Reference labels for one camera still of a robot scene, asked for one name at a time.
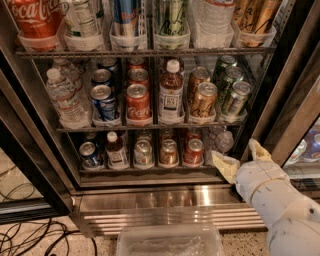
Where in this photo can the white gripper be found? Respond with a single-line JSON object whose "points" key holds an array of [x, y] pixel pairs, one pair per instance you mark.
{"points": [[256, 177]]}

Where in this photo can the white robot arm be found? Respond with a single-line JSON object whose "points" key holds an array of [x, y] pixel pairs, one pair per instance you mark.
{"points": [[292, 219]]}

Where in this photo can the water bottle bottom shelf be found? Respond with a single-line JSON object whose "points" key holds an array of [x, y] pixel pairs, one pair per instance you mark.
{"points": [[221, 142]]}

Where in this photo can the red can bottom shelf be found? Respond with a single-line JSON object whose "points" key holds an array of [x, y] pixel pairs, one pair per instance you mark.
{"points": [[193, 152]]}

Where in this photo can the right glass fridge door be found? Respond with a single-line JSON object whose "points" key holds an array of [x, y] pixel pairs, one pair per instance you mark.
{"points": [[290, 94]]}

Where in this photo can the front gold can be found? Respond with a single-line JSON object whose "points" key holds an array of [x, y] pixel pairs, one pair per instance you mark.
{"points": [[204, 100]]}

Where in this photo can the gold can bottom shelf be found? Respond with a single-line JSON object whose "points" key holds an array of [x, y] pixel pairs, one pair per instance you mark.
{"points": [[168, 152]]}

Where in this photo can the rear gold can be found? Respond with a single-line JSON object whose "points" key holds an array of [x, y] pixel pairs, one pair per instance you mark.
{"points": [[198, 75]]}

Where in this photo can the brown tea bottle middle shelf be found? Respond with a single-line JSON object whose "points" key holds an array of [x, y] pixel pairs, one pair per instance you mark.
{"points": [[171, 91]]}

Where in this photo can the white green can bottom shelf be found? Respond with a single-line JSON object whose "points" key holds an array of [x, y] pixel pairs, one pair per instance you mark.
{"points": [[143, 152]]}

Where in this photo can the front red cola can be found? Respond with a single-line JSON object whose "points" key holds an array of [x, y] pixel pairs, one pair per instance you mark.
{"points": [[138, 102]]}

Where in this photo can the tea bottle bottom shelf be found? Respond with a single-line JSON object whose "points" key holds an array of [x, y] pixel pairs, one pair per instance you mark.
{"points": [[115, 150]]}

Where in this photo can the gold cans top shelf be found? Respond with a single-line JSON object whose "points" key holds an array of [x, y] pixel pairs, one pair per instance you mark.
{"points": [[255, 18]]}

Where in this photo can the rear red cola can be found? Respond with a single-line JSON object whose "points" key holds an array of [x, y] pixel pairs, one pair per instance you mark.
{"points": [[136, 63]]}

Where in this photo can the steel fridge base grille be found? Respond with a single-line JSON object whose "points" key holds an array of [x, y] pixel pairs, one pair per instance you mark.
{"points": [[106, 213]]}

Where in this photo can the blue can bottom shelf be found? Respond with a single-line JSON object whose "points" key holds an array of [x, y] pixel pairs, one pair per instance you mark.
{"points": [[90, 154]]}

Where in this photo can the front blue pepsi can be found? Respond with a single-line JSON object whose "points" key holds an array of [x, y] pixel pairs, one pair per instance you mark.
{"points": [[104, 101]]}

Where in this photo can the blue pepsi can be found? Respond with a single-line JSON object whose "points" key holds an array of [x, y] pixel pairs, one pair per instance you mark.
{"points": [[104, 101], [111, 64], [101, 77]]}

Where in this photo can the rear blue pepsi can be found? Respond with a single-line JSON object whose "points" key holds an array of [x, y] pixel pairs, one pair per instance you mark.
{"points": [[111, 64]]}

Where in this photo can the blue silver can top shelf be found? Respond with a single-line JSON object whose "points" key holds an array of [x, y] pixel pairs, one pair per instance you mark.
{"points": [[126, 17]]}

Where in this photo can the left fridge door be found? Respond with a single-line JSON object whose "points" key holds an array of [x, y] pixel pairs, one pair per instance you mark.
{"points": [[30, 188]]}

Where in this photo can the silver green can top shelf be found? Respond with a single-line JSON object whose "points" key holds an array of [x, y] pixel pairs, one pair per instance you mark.
{"points": [[83, 18]]}

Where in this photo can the large red cola can top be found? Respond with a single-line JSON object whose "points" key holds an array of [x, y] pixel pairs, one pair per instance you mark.
{"points": [[39, 23]]}

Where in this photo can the clear plastic bin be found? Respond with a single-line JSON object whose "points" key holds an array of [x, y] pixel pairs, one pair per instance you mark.
{"points": [[170, 240]]}

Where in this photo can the front clear water bottle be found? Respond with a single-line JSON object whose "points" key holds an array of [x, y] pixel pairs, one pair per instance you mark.
{"points": [[72, 113]]}

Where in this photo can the rear clear water bottle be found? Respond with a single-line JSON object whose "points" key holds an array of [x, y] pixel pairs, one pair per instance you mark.
{"points": [[69, 70]]}

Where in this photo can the middle wire shelf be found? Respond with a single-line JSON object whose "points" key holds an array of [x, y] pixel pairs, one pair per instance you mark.
{"points": [[151, 126]]}

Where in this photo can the wire shelf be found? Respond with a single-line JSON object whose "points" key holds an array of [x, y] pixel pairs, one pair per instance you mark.
{"points": [[144, 53], [151, 126]]}

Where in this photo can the top wire shelf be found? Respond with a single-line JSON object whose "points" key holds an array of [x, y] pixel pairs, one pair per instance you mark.
{"points": [[144, 53]]}

